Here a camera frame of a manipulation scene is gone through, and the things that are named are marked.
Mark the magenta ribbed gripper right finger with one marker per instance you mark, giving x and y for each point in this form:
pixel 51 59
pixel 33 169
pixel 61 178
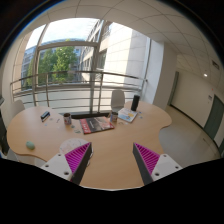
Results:
pixel 153 166

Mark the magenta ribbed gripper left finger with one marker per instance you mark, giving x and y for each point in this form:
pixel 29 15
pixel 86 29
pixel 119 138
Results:
pixel 72 165

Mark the light green computer mouse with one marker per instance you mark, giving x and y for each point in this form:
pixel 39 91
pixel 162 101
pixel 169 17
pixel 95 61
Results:
pixel 30 145

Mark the red black magazine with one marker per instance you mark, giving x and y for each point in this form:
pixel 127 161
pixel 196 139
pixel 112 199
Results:
pixel 95 124

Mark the dark patterned mug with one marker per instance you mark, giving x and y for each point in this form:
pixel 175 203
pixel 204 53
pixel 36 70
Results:
pixel 67 118

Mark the small patterned cup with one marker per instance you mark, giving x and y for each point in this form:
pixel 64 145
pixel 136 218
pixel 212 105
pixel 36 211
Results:
pixel 113 116

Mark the black cylindrical speaker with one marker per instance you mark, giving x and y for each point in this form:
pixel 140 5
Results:
pixel 135 102

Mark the white chair behind table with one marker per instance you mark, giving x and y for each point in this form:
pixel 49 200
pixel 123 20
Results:
pixel 117 100

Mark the dark green door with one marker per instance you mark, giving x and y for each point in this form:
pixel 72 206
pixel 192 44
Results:
pixel 215 117

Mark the white chair at left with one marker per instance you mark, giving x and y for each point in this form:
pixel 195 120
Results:
pixel 17 107

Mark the metal window railing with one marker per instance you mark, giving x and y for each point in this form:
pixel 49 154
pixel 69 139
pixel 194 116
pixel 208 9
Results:
pixel 75 91

